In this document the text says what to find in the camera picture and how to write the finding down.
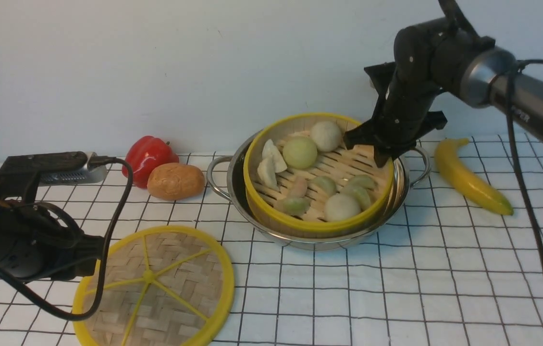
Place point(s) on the white dumpling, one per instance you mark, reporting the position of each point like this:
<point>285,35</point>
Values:
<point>271,151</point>
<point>267,173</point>

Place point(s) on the pale green round bun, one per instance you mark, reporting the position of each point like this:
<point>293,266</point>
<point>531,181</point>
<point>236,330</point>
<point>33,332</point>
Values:
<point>300,152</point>

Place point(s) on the yellow banana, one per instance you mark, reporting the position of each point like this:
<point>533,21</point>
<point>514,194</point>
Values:
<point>459,176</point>

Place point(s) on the red bell pepper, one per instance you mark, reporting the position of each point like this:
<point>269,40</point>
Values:
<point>145,155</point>

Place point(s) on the green dumpling far right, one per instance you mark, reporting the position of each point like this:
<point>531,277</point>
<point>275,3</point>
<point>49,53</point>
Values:
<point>364,181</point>

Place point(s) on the white round bun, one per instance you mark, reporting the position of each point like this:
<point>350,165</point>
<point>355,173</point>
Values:
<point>341,207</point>
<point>327,135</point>

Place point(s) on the woven bamboo steamer lid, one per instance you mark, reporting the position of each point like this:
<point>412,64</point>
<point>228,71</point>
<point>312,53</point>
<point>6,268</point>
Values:
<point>164,286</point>

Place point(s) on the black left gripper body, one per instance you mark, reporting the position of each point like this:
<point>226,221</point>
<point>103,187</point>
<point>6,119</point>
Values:
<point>39,240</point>

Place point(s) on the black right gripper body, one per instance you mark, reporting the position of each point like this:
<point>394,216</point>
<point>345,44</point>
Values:
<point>402,113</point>

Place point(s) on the green dumpling left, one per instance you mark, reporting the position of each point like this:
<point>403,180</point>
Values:
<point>294,206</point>

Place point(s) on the green dumpling right front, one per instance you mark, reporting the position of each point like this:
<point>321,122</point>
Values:
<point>360,194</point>

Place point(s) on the green dumpling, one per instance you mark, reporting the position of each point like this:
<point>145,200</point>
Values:
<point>294,206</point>
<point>360,194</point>
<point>364,181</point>
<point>326,184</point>

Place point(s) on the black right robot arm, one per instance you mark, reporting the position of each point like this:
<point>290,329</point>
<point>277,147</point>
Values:
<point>437,56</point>

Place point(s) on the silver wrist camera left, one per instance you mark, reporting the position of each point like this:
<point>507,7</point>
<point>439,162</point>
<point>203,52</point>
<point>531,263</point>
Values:
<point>86,175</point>

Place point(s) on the white dumpling lower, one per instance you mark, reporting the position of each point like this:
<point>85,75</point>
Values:
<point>267,173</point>

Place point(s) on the white dumpling upper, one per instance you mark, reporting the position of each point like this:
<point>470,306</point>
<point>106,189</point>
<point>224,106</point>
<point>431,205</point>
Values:
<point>271,151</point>

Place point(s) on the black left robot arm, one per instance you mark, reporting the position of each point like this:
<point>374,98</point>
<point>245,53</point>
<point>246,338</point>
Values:
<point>39,239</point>

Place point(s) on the green dumpling middle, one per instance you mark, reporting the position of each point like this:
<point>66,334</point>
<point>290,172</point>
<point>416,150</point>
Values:
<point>326,184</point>

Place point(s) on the pink dumpling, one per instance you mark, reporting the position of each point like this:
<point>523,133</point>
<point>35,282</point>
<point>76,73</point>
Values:
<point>299,188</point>

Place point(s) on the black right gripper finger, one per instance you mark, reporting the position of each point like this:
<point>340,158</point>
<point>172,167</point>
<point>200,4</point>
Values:
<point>363,134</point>
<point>384,153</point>

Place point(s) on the stainless steel two-handled pot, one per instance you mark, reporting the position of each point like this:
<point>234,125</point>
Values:
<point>236,194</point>

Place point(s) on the brown potato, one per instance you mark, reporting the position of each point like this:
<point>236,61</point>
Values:
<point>176,181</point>

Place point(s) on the white round bun front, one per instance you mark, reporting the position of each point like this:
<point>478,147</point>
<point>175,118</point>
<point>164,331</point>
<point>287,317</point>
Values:
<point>341,207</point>

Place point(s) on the bamboo steamer basket yellow rim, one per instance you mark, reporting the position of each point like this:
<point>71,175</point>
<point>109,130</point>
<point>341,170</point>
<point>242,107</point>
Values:
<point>340,165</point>

